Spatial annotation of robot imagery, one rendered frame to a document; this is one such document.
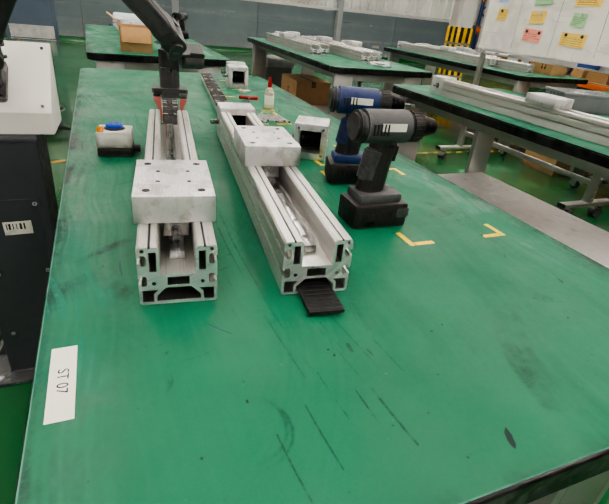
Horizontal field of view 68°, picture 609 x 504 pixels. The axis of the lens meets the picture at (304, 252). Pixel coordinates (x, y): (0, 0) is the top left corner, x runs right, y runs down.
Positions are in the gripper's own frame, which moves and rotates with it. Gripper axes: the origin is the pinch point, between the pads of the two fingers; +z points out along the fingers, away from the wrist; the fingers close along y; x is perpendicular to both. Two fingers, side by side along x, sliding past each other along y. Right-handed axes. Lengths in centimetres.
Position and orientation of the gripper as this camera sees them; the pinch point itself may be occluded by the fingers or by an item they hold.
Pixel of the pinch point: (171, 118)
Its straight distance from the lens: 151.7
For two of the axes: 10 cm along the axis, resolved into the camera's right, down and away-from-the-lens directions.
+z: -0.9, 8.8, 4.7
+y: 9.6, -0.4, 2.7
